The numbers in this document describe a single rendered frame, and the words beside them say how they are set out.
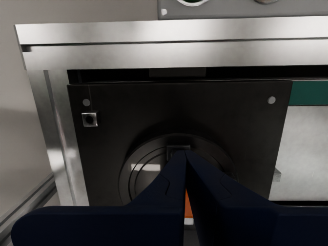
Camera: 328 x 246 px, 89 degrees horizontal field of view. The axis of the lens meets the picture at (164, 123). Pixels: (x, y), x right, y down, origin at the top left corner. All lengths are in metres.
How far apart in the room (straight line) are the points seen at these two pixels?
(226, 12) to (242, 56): 0.05
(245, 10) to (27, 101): 0.36
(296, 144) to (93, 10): 0.37
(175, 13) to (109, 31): 0.07
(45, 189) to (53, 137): 0.09
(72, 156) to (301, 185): 0.35
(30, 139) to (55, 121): 0.18
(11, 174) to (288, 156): 0.52
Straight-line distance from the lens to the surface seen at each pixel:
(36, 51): 0.25
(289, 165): 0.33
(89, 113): 0.19
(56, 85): 0.23
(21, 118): 0.41
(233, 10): 0.21
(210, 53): 0.20
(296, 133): 0.31
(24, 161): 0.45
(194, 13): 0.20
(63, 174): 0.27
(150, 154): 0.18
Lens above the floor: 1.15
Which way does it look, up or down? 72 degrees down
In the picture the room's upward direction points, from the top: 175 degrees counter-clockwise
